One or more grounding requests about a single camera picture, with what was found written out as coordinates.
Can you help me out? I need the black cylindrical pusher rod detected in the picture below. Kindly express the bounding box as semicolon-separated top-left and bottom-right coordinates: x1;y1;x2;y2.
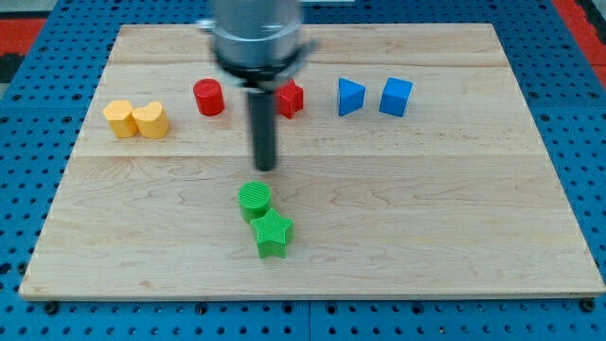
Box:
247;89;276;171

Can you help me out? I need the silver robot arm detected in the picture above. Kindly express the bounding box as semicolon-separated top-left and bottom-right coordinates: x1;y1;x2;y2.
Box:
197;0;318;171

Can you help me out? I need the yellow heart block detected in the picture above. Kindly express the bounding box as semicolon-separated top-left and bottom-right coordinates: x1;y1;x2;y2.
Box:
133;101;169;139

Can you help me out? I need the red star block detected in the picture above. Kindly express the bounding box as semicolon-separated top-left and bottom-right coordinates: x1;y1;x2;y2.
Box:
276;79;304;119

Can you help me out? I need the red cylinder block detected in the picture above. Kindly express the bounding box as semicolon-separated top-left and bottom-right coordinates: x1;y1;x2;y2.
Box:
193;79;224;117

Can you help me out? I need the blue triangle block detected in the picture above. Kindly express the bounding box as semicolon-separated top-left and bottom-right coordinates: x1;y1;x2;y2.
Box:
337;78;365;117

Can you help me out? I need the green cylinder block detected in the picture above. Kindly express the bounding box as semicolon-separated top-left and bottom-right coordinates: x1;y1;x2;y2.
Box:
237;181;272;223

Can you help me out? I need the green star block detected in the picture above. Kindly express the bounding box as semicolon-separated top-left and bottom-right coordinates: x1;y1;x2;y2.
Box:
250;208;294;259

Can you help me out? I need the blue cube block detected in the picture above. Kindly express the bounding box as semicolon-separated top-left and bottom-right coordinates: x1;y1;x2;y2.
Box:
379;77;413;117

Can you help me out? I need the yellow pentagon block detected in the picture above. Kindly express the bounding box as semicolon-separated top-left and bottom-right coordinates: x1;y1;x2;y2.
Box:
102;99;138;138

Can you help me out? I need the wooden board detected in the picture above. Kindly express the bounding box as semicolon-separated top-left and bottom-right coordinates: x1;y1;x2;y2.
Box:
20;24;605;301

